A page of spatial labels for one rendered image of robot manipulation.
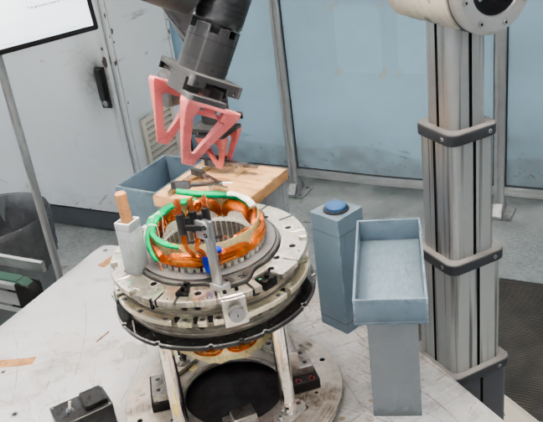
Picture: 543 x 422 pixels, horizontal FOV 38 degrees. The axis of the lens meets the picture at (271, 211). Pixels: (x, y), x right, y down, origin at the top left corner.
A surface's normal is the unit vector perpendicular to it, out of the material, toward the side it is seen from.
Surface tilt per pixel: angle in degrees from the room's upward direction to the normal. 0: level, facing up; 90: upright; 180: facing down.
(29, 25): 83
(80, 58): 90
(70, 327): 0
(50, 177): 90
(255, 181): 0
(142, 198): 90
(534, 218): 0
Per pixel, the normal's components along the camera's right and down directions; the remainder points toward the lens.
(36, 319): -0.12, -0.88
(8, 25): 0.58, 0.19
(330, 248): -0.72, 0.39
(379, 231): -0.12, 0.46
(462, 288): 0.44, 0.36
